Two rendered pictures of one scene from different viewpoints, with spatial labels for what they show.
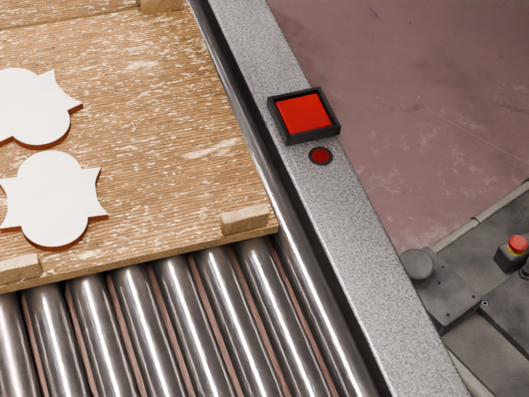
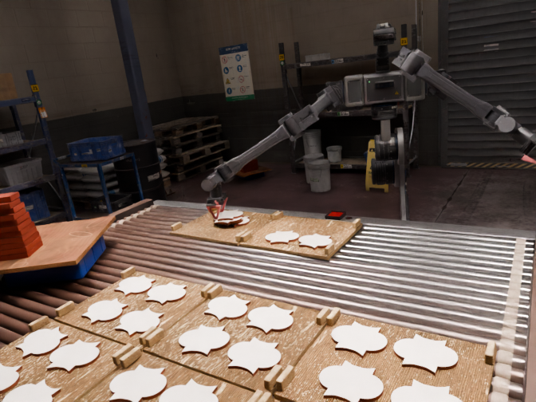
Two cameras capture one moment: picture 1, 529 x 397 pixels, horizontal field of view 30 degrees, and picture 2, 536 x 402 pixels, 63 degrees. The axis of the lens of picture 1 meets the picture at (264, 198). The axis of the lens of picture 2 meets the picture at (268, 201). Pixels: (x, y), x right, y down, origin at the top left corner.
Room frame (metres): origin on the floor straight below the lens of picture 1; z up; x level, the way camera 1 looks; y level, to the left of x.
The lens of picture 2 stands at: (-0.58, 1.23, 1.63)
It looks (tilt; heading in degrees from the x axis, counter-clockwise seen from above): 17 degrees down; 328
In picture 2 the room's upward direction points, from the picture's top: 7 degrees counter-clockwise
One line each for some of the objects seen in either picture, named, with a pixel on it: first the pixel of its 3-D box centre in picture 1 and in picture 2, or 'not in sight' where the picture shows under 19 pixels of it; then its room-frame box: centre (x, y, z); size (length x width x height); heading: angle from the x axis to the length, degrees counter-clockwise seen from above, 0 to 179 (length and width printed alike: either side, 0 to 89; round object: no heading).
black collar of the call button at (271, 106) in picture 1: (303, 116); (335, 214); (0.89, -0.04, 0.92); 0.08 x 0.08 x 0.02; 25
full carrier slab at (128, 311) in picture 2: not in sight; (137, 301); (0.76, 0.95, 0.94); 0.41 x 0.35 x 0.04; 25
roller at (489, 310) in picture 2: not in sight; (235, 268); (0.81, 0.56, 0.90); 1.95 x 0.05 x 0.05; 25
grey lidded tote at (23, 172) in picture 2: not in sight; (17, 171); (5.44, 1.01, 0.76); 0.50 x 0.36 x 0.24; 120
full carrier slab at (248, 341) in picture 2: not in sight; (239, 329); (0.38, 0.78, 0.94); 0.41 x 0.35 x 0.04; 24
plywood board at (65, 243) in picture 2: not in sight; (39, 244); (1.39, 1.16, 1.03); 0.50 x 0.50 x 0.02; 59
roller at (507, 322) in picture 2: not in sight; (227, 274); (0.79, 0.61, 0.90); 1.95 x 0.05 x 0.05; 25
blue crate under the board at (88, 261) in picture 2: not in sight; (57, 256); (1.35, 1.11, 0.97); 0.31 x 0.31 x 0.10; 59
